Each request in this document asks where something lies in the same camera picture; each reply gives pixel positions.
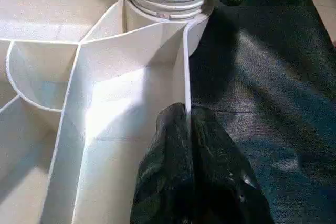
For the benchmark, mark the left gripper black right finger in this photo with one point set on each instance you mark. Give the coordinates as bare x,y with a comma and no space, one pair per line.
225,182

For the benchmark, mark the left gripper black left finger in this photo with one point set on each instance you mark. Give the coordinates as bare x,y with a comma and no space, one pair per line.
165,176

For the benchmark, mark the white plastic stool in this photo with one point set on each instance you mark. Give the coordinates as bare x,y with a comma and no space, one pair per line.
92,90

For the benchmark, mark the black glossy mat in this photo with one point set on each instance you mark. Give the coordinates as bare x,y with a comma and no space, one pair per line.
262,77

